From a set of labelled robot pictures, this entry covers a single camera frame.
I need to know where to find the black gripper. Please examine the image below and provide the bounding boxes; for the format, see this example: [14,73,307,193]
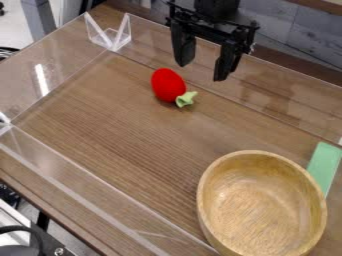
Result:
[165,0,259,81]

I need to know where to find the red plush strawberry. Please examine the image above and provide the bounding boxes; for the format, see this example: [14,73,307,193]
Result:
[151,68,197,108]

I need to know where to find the wooden bowl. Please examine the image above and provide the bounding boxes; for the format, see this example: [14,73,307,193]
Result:
[196,150,327,256]

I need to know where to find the clear acrylic corner bracket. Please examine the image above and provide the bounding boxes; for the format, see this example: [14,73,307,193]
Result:
[84,12,132,52]

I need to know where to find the clear acrylic enclosure wall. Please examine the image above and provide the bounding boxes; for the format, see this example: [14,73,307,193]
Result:
[0,6,342,256]

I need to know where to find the black cable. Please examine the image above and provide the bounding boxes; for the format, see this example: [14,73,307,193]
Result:
[0,225,45,256]

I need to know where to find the black metal bracket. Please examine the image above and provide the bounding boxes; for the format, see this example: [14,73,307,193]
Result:
[30,224,76,256]

